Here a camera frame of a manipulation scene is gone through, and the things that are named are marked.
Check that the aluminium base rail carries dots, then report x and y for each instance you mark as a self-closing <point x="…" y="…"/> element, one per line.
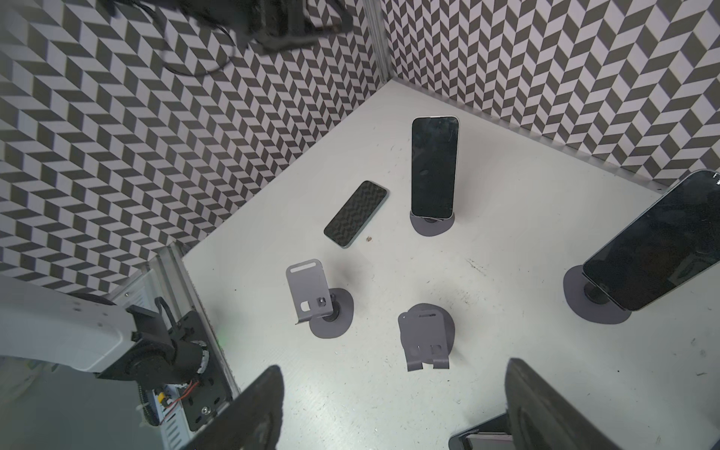
<point x="174" y="358"/>

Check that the round grey stand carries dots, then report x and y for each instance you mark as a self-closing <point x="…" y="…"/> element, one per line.
<point x="328" y="311"/>
<point x="588" y="301"/>
<point x="427" y="335"/>
<point x="429" y="227"/>

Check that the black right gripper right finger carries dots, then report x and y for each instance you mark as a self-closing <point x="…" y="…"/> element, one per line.
<point x="540" y="418"/>

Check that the aluminium corner post left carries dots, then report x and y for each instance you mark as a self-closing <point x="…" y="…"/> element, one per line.
<point x="380" y="43"/>

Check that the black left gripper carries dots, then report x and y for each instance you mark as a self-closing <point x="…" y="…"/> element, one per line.
<point x="269" y="27"/>

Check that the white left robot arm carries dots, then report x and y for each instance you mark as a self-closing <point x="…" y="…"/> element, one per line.
<point x="126" y="128"/>

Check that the green-edged phone on round stand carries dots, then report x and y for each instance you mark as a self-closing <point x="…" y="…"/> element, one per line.
<point x="674" y="240"/>

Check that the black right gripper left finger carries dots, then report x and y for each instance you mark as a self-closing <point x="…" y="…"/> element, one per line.
<point x="252" y="421"/>

